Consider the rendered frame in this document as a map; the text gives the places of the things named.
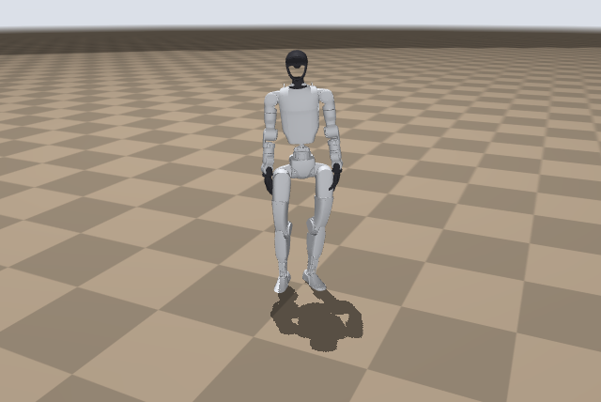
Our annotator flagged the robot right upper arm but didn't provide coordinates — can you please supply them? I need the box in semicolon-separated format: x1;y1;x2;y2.
264;90;280;141

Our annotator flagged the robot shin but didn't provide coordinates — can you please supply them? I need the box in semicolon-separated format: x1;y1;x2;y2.
274;231;290;278
306;226;326;276

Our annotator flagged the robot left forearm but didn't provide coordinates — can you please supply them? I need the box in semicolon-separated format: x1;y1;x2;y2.
328;125;343;170

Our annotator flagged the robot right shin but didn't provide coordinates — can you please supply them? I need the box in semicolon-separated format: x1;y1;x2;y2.
274;231;290;278

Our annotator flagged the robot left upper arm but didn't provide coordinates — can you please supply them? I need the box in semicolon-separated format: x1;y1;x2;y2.
316;88;338;138

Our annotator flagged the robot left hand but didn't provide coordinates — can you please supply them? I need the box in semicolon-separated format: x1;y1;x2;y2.
329;163;342;191

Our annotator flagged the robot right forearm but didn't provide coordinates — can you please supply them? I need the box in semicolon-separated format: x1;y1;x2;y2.
261;130;275;174

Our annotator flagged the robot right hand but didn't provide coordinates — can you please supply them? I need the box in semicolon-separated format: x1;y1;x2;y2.
262;167;273;195

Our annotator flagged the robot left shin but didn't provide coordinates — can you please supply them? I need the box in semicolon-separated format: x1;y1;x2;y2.
306;226;326;276

